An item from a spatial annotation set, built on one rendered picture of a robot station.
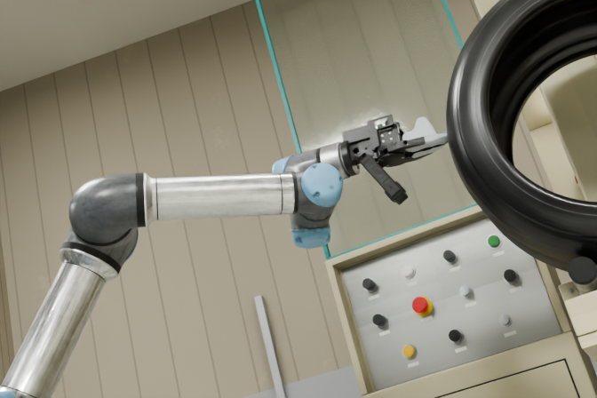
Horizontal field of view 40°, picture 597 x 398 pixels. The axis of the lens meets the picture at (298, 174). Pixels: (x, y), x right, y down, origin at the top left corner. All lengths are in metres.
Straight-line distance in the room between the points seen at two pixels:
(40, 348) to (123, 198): 0.29
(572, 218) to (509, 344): 0.80
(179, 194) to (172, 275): 3.31
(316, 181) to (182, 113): 3.63
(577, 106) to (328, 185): 0.64
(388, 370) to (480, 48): 1.00
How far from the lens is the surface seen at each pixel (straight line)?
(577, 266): 1.37
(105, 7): 5.06
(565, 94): 1.84
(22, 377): 1.48
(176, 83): 5.14
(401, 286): 2.20
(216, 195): 1.43
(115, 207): 1.42
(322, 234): 1.56
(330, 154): 1.59
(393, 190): 1.54
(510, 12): 1.51
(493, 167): 1.41
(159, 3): 5.10
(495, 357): 2.08
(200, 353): 4.58
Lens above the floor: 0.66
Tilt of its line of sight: 22 degrees up
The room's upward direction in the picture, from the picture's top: 15 degrees counter-clockwise
